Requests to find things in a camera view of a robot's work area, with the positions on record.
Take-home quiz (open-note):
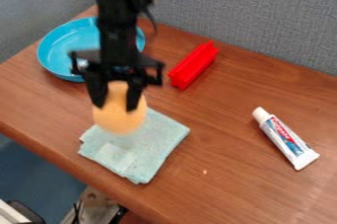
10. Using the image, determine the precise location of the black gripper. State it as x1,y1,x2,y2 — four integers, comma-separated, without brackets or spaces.
68,27,165,112

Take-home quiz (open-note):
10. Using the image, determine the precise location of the yellow ball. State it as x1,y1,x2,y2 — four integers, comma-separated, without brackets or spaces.
92,81,148,134

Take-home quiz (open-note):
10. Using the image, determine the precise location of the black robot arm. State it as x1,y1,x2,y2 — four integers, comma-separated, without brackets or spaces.
68,0,165,112

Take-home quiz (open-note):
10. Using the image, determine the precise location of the blue plate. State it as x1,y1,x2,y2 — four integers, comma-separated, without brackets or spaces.
36,16,146,83

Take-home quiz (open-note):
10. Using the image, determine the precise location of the red plastic block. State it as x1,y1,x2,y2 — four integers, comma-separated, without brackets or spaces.
168,41,220,90

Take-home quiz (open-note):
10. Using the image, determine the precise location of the light blue folded cloth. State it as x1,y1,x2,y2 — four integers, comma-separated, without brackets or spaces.
77,109,189,185

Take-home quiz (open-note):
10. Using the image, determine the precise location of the black white object corner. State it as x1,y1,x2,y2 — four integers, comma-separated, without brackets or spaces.
0,199,46,224

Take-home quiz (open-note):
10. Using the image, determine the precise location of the white toothpaste tube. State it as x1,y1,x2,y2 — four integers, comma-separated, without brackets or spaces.
253,107,319,171

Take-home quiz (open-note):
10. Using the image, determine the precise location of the grey table leg frame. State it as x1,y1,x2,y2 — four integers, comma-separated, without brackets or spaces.
60,187,128,224

